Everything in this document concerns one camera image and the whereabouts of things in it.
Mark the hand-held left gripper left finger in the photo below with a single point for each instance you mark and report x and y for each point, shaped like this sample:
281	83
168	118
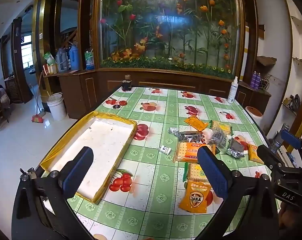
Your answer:
77	175

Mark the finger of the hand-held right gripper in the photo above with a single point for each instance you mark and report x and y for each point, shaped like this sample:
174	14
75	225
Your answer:
267	155
291	140

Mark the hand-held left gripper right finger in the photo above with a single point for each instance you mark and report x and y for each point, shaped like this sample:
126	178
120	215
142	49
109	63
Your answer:
213	172

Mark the green edged cracker packet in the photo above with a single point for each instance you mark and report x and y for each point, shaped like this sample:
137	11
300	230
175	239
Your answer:
193	171

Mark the orange label cracker packet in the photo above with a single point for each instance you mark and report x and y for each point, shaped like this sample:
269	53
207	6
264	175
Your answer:
188	152

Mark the orange round logo snack packet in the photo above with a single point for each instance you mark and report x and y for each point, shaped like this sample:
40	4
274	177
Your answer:
193	200

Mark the clear black print packet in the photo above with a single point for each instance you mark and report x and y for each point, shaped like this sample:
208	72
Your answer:
219	138

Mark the dark silver foil packet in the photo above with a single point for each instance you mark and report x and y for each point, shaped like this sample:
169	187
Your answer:
189	137

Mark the yellow rimmed white tray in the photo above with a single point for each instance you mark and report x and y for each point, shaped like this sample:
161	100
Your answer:
103	140

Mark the small white candy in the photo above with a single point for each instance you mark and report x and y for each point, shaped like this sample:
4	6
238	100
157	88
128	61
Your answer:
165	150
173	130

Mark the person's right hand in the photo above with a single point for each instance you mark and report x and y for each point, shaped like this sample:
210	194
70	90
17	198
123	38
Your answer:
284	215

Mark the grey metal cylinder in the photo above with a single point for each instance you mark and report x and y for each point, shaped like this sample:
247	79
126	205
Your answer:
278	142

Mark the dark bundle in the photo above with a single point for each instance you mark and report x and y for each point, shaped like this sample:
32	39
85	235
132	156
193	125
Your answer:
292	102

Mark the purple bottle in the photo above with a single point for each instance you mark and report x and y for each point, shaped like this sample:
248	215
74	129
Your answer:
259	81
254	81

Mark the white plastic bucket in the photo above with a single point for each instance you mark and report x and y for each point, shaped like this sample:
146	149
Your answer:
57	110

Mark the red broom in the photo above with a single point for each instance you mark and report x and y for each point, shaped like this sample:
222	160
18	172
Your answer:
37	118

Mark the white spray bottle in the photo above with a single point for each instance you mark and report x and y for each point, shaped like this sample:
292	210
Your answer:
232	92

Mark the black round cap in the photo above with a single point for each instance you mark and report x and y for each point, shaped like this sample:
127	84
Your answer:
116	107

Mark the brown wooden cabinet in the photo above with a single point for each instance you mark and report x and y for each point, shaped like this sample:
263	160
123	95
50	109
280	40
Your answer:
76	92

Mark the red round lid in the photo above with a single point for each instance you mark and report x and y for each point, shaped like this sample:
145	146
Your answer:
122	103

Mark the dark glass jar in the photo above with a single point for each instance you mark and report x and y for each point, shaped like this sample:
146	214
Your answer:
126	85

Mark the white rolled paper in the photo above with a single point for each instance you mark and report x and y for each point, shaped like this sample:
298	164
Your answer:
246	45

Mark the red white carton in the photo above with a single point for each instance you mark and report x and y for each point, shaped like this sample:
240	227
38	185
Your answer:
50	69

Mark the grey thermos flask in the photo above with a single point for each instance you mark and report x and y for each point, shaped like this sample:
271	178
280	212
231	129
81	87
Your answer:
61	60

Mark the blue thermos flask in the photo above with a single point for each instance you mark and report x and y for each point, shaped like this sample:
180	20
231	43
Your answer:
73	57

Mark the green white bag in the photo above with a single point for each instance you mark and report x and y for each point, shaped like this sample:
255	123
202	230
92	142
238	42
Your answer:
49	59

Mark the window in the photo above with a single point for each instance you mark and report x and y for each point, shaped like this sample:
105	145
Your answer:
26	52

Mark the glass artificial flower display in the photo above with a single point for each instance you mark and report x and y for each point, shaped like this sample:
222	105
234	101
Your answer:
166	30

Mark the brown wall shelf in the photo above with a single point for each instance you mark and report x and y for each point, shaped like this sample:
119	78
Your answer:
266	61

